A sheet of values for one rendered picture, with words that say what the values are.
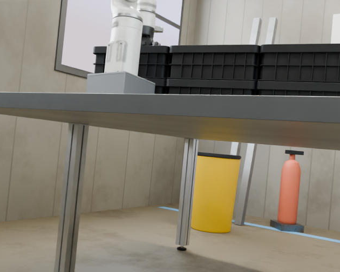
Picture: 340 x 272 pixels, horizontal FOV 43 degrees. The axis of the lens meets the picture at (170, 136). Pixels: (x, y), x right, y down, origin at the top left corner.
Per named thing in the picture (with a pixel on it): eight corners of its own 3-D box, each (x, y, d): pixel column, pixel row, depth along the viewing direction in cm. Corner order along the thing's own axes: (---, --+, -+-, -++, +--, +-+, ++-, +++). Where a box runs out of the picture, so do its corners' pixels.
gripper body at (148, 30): (129, 22, 153) (126, 48, 154) (150, 22, 150) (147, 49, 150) (138, 28, 160) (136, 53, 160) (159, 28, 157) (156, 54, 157)
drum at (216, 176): (240, 230, 334) (247, 156, 336) (225, 236, 302) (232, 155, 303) (198, 222, 351) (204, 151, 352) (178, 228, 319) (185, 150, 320)
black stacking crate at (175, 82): (251, 121, 127) (255, 80, 127) (161, 115, 139) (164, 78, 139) (276, 130, 163) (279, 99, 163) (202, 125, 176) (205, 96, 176)
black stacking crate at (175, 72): (255, 84, 127) (258, 46, 127) (164, 81, 139) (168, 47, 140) (278, 101, 163) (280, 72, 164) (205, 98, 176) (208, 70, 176)
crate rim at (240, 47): (258, 52, 127) (258, 43, 127) (167, 52, 140) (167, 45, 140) (280, 76, 164) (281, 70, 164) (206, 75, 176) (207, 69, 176)
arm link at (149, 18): (164, 33, 160) (165, 17, 160) (150, 25, 150) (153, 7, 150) (142, 33, 164) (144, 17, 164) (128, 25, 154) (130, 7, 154)
